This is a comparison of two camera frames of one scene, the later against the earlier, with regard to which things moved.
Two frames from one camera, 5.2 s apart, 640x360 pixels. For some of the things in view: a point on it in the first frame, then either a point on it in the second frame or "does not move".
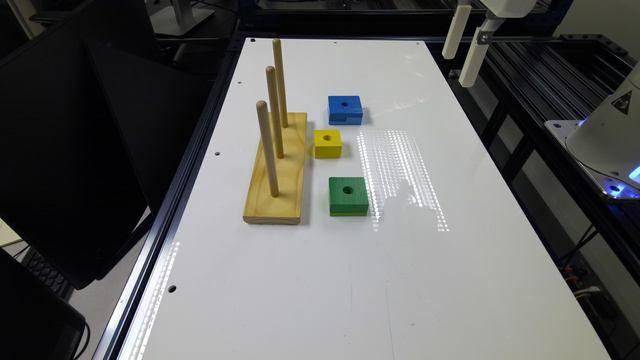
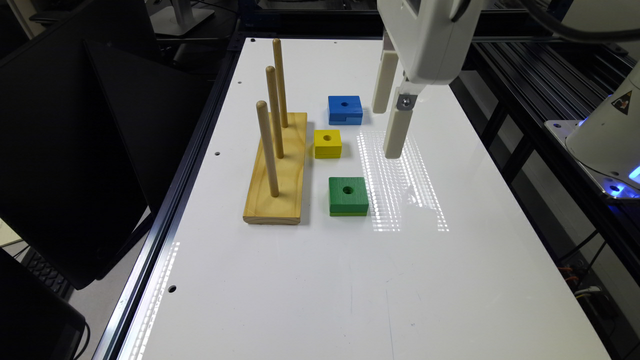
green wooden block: x=348 y=196 does not move
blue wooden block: x=345 y=110 does not move
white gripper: x=480 y=45 to x=433 y=39
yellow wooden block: x=327 y=144 does not move
